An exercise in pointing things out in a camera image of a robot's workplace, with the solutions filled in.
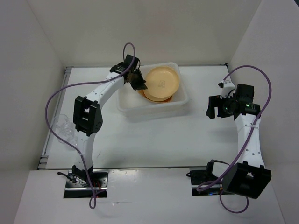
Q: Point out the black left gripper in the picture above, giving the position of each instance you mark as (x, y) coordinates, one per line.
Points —
(140, 85)

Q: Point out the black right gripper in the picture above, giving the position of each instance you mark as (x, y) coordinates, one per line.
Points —
(215, 101)

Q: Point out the triangular woven bamboo basket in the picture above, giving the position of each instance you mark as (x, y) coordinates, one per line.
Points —
(141, 92)

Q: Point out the yellow bear plate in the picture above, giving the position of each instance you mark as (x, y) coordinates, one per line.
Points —
(161, 82)
(155, 98)

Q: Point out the clear plastic cup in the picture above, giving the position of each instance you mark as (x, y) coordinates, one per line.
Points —
(61, 123)
(68, 135)

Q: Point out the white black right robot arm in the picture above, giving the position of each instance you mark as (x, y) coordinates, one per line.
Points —
(247, 176)

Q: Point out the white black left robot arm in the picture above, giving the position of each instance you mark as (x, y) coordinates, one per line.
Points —
(87, 115)

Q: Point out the translucent white plastic bin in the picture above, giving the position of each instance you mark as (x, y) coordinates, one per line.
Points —
(133, 106)

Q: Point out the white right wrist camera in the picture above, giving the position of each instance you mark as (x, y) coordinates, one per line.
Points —
(227, 88)

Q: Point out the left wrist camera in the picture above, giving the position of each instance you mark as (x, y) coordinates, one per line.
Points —
(119, 68)

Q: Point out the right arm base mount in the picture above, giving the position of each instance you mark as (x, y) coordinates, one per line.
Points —
(199, 175)

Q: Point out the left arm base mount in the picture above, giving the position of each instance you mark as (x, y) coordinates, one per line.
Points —
(77, 188)

